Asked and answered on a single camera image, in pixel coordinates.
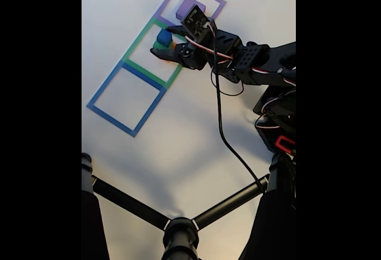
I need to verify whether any green cube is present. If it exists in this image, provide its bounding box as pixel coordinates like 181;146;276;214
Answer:
152;40;172;51

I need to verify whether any red clamp part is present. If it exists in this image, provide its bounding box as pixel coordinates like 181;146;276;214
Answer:
274;134;296;154

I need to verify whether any small blue cube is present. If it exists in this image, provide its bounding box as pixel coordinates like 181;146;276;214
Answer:
157;29;173;47

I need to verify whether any black camera cable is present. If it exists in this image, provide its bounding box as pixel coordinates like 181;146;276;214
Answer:
208;24;267;194

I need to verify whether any blue tape square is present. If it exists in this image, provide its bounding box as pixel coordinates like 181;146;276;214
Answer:
86;59;167;138

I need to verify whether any green tape square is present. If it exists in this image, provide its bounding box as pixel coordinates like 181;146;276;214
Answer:
122;17;187;90

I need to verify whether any black tripod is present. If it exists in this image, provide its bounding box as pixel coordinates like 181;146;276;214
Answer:
82;152;296;260

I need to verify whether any gripper camera circuit board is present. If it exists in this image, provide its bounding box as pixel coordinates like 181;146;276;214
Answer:
180;4;217;49

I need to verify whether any purple block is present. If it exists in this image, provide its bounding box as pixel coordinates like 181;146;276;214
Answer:
175;0;207;21

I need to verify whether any orange block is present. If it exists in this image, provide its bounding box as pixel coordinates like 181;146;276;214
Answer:
162;42;179;64

